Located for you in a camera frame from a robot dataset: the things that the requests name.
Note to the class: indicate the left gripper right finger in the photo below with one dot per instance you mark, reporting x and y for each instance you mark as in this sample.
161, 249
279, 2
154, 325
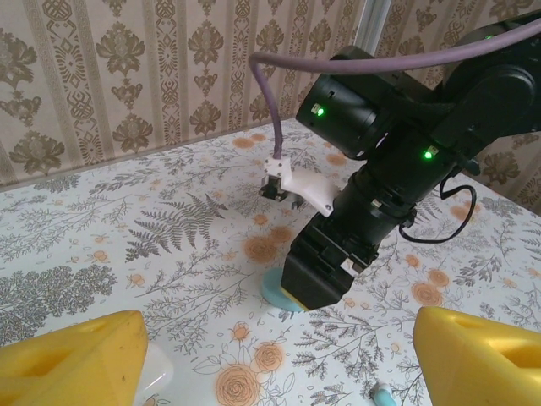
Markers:
477, 363

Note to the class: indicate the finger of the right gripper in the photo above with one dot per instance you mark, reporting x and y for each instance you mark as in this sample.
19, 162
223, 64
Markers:
292, 301
317, 283

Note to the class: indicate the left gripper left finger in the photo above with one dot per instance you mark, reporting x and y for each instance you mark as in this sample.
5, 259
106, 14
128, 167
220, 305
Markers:
63, 359

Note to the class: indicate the aluminium frame post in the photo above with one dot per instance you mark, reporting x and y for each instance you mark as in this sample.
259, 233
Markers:
374, 25

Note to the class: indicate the blue earbud charging case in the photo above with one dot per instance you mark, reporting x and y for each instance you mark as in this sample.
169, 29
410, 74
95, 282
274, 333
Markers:
272, 289

